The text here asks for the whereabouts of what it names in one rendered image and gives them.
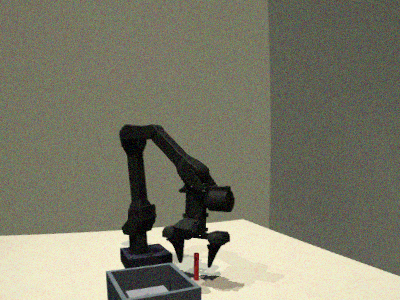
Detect white square plate with hole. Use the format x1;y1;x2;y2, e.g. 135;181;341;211
126;285;169;298

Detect red peg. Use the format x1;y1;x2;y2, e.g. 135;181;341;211
194;253;199;280

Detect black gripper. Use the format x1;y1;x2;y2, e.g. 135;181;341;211
162;209;230;268

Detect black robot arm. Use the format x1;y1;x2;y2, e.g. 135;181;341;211
120;124;235;254

